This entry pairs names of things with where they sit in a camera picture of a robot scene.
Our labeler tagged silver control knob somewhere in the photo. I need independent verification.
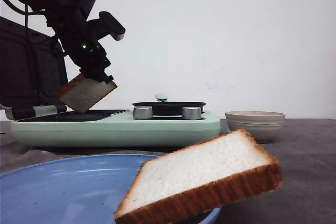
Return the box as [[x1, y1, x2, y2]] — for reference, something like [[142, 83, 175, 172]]
[[133, 106, 153, 120], [182, 106, 202, 120]]

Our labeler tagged blue round plate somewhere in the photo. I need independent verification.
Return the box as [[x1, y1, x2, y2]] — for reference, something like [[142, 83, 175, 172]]
[[0, 154, 222, 224]]

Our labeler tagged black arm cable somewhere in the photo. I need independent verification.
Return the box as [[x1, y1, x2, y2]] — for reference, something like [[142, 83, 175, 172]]
[[0, 0, 66, 57]]

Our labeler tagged right silver control knob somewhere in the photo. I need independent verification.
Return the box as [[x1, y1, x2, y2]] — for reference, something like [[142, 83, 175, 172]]
[[182, 106, 202, 120]]

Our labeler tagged mint green breakfast maker base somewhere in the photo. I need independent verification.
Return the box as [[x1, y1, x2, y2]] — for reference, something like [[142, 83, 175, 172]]
[[10, 110, 221, 147]]

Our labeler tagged cream ribbed bowl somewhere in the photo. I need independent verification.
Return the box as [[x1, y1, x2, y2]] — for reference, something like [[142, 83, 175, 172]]
[[225, 111, 286, 143]]

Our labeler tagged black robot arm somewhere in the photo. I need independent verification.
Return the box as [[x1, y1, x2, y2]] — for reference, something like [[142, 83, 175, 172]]
[[4, 0, 125, 83]]

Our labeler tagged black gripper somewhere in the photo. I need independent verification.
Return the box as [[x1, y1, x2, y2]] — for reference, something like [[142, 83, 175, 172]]
[[46, 6, 114, 83]]

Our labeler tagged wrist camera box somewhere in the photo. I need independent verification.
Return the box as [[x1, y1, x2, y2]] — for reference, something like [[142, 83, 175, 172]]
[[87, 11, 125, 41]]

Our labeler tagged breakfast maker hinged lid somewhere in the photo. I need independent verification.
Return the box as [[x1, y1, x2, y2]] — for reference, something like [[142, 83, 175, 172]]
[[1, 17, 68, 120]]

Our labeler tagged black round frying pan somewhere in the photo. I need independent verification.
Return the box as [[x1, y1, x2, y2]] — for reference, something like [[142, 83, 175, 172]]
[[132, 96, 206, 116]]

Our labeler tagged white bread slice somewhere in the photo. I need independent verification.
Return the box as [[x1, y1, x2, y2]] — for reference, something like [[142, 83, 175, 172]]
[[55, 74, 117, 113], [114, 129, 282, 223]]

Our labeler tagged left silver control knob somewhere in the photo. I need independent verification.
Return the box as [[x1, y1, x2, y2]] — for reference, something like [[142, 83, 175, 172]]
[[133, 106, 153, 120]]

